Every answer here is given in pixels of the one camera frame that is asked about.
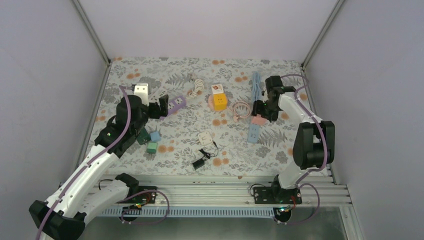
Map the pink cube socket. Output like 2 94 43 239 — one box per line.
251 114 268 126

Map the yellow cube socket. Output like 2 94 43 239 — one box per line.
212 93 228 111

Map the white cube socket with sticker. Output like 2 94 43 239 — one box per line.
211 84 224 95

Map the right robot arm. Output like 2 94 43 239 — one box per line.
251 75 335 204

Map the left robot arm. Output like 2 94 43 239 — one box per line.
29 95 169 240

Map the white power strip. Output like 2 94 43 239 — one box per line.
149 87 168 103

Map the purple power strip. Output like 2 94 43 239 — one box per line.
159 95 187 120

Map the blue power strip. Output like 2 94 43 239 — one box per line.
247 123 260 144

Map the blue cube socket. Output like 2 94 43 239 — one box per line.
149 131 162 143

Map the dark green cube socket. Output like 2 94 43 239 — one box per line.
136 127 151 145

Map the light green cube socket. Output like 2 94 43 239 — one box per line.
146 142 158 154

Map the pink round power socket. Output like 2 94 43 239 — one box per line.
207 95 228 112

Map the floral table mat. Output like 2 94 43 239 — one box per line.
88 57 304 177

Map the white cube adapter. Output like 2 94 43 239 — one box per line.
197 131 214 146

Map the black power adapter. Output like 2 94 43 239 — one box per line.
192 141 219 170

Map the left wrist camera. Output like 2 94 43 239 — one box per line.
133 82 150 106

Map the white coiled cable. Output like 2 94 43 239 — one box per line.
187 73 205 99

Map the aluminium rail base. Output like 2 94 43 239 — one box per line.
52 175 354 220

